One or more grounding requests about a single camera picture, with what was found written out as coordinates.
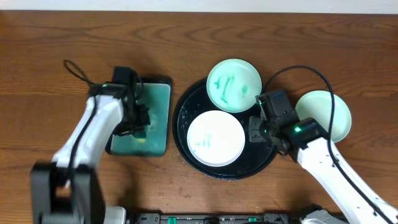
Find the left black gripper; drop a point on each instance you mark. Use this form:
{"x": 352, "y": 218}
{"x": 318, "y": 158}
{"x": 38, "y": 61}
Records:
{"x": 140, "y": 121}

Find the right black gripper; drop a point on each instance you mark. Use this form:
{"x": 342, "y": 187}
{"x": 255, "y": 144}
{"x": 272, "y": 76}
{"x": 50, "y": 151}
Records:
{"x": 255, "y": 130}

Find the green scrubbing sponge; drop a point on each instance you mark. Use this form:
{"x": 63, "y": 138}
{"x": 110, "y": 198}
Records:
{"x": 141, "y": 133}

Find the mint plate with one smear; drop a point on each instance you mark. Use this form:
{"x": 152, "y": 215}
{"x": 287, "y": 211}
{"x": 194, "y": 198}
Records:
{"x": 317, "y": 105}

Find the white plate with smears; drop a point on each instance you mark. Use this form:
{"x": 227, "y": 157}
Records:
{"x": 215, "y": 138}

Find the mint plate with three smears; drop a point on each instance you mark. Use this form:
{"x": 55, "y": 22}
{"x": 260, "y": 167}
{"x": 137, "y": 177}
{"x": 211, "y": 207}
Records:
{"x": 233, "y": 84}

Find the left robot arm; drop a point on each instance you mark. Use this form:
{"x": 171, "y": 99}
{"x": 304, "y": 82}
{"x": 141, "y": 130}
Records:
{"x": 67, "y": 189}

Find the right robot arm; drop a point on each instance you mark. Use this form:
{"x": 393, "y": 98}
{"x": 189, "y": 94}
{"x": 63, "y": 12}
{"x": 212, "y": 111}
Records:
{"x": 307, "y": 143}

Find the black rectangular water tray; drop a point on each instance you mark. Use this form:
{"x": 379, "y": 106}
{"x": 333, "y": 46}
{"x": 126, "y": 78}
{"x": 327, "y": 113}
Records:
{"x": 157, "y": 97}

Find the round black tray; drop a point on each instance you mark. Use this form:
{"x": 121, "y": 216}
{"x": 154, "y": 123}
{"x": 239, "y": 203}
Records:
{"x": 195, "y": 101}

